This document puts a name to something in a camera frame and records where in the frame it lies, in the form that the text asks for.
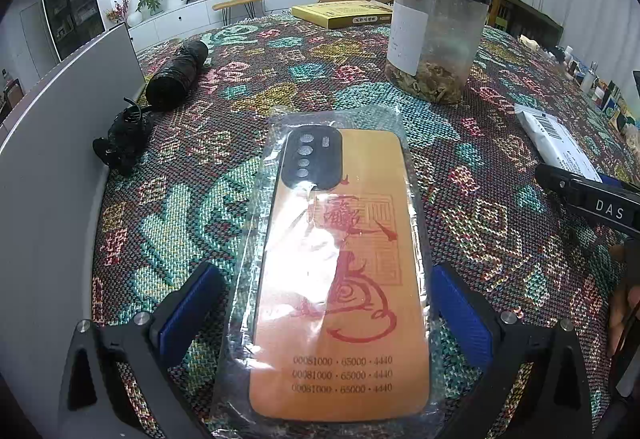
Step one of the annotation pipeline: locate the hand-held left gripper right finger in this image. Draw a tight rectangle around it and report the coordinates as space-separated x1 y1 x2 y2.
431 264 596 439

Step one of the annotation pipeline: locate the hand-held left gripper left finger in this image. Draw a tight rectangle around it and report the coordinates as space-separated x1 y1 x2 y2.
59 262 226 439

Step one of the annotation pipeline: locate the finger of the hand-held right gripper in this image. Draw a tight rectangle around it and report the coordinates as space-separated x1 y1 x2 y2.
535 163 640 237
601 173 640 196

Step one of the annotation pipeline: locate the orange phone case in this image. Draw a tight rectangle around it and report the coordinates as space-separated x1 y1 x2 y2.
210 104 441 437

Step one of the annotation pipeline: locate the person's right hand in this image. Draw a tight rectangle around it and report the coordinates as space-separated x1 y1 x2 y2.
607 281 638 356

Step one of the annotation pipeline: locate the colourful woven blanket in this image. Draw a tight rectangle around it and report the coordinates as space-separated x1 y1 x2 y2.
90 9 640 439

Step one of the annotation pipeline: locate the white labelled package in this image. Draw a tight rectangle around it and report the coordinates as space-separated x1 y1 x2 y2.
514 102 603 182

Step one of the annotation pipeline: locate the cluster of small bottles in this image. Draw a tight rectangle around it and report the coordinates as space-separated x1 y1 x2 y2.
550 44 640 130

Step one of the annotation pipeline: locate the dark wooden table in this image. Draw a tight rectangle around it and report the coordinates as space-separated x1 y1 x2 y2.
487 0 565 50

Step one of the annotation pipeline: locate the grey upholstered panel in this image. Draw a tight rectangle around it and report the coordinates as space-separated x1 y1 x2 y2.
0 22 146 420

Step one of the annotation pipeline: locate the clear jar with black lid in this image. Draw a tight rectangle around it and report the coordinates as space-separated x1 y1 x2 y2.
385 0 494 106

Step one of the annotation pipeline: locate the black trash bag roll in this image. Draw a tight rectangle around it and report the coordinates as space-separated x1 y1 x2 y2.
145 40 210 111

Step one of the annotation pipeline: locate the white television cabinet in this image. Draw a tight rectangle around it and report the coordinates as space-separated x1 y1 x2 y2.
125 0 321 45

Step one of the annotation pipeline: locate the white vase with red flowers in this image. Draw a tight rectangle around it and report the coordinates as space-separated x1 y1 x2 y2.
106 0 143 27

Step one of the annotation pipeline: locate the flat yellow box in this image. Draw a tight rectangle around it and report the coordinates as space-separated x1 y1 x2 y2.
291 0 396 30

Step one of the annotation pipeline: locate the wooden side table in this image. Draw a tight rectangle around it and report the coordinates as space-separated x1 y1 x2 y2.
212 0 265 22

